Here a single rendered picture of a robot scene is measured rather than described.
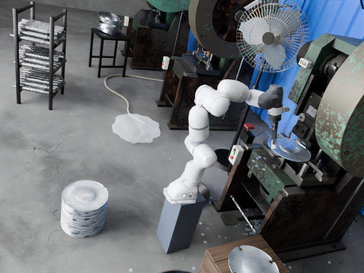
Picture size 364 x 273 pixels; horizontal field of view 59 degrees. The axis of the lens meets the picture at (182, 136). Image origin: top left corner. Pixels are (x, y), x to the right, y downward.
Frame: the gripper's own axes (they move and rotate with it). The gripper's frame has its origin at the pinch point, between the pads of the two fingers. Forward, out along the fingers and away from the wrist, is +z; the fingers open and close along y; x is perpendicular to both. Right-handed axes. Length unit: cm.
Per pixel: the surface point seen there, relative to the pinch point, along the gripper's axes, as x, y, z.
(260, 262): 1, 52, 49
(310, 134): 21.1, -6.9, -5.6
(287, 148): 8.2, -7.2, 6.2
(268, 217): 0.7, 20.7, 42.5
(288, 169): 10.0, -0.5, 17.7
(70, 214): -113, 70, 28
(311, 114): 20.7, -11.3, -17.3
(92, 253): -100, 73, 52
